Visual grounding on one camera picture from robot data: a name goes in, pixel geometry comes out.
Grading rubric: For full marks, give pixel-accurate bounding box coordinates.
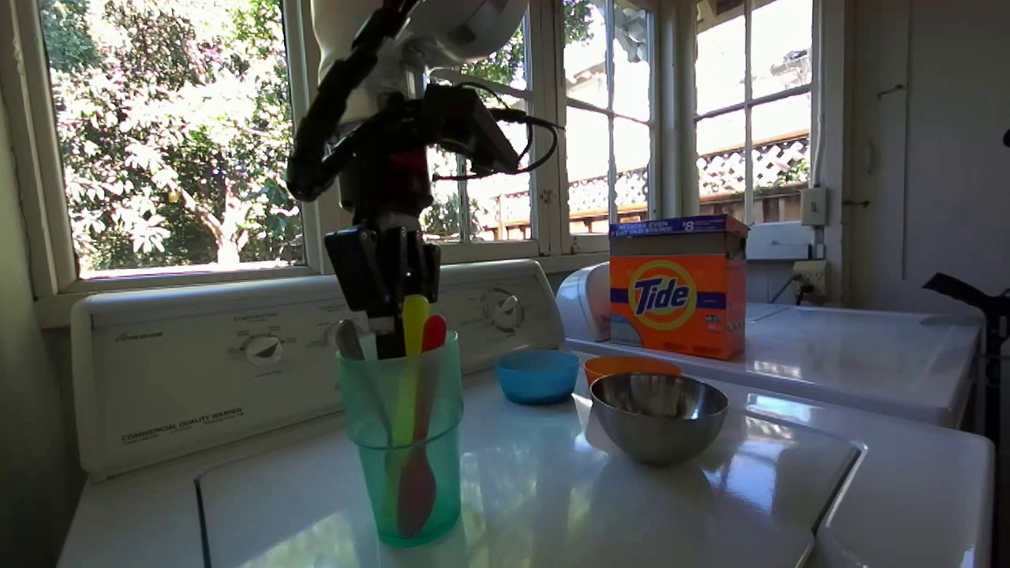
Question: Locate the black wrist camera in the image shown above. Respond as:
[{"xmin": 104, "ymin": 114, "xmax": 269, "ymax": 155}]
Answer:
[{"xmin": 421, "ymin": 86, "xmax": 519, "ymax": 175}]

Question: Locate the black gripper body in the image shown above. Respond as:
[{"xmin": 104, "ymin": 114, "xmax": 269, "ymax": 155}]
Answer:
[{"xmin": 339, "ymin": 96, "xmax": 433, "ymax": 230}]

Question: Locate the red plastic spoon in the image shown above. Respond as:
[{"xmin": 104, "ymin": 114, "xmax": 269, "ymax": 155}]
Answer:
[{"xmin": 398, "ymin": 314, "xmax": 448, "ymax": 537}]

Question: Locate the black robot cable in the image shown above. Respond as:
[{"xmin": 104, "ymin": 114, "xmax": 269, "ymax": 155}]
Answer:
[{"xmin": 283, "ymin": 0, "xmax": 421, "ymax": 205}]

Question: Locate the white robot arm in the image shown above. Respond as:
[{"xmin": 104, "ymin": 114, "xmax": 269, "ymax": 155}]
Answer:
[{"xmin": 286, "ymin": 0, "xmax": 526, "ymax": 314}]

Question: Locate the white washing machine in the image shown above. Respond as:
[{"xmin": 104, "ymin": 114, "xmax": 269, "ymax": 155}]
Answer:
[{"xmin": 61, "ymin": 259, "xmax": 994, "ymax": 568}]

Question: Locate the orange Tide detergent box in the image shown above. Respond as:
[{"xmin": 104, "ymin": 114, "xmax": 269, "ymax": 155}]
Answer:
[{"xmin": 607, "ymin": 215, "xmax": 747, "ymax": 359}]

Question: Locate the blue plastic bowl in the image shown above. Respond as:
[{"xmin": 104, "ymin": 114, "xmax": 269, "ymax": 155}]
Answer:
[{"xmin": 497, "ymin": 350, "xmax": 579, "ymax": 404}]

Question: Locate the stainless steel bowl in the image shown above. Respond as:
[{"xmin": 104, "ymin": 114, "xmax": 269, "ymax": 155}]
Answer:
[{"xmin": 589, "ymin": 372, "xmax": 730, "ymax": 468}]

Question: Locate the white dryer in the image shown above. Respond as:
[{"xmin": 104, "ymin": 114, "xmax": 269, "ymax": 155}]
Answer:
[{"xmin": 556, "ymin": 263, "xmax": 983, "ymax": 427}]

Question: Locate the white box behind Tide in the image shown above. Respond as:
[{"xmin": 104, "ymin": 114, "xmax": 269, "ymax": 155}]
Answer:
[{"xmin": 744, "ymin": 222, "xmax": 814, "ymax": 263}]

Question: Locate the green translucent plastic cup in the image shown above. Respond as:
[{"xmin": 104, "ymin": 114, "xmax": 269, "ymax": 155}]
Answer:
[{"xmin": 335, "ymin": 334, "xmax": 465, "ymax": 549}]

